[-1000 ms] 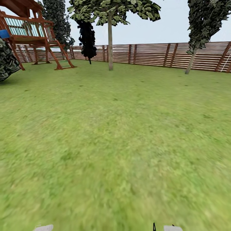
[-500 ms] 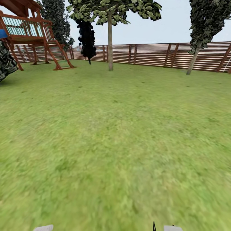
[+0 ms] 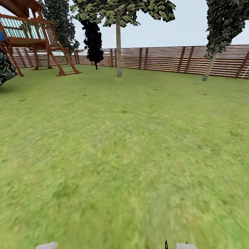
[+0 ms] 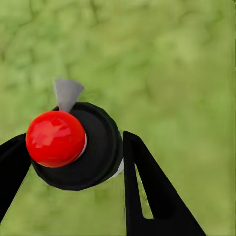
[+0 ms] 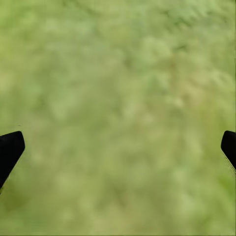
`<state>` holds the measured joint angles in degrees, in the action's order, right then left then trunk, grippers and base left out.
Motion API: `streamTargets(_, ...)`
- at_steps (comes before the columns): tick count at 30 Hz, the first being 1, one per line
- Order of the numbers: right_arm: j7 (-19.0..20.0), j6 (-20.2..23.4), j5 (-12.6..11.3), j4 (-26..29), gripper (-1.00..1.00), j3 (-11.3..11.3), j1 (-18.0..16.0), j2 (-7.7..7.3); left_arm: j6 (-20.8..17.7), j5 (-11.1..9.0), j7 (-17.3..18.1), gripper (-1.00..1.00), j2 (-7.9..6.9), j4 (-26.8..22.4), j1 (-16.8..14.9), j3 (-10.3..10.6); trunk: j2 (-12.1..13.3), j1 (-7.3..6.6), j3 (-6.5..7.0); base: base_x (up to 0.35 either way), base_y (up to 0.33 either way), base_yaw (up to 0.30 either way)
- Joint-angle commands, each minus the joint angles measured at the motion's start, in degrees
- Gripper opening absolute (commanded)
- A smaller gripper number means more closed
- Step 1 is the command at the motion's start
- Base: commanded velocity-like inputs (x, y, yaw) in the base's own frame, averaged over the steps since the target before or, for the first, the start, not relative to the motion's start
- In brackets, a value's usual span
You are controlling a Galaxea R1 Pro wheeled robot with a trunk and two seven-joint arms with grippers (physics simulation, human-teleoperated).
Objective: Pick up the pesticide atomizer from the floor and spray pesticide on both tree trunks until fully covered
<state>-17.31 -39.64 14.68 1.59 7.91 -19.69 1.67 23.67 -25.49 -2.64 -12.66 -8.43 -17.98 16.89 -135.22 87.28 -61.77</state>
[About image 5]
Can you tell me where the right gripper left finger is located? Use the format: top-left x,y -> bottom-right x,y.
0,131 -> 25,189

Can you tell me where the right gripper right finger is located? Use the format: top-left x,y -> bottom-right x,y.
221,130 -> 236,169

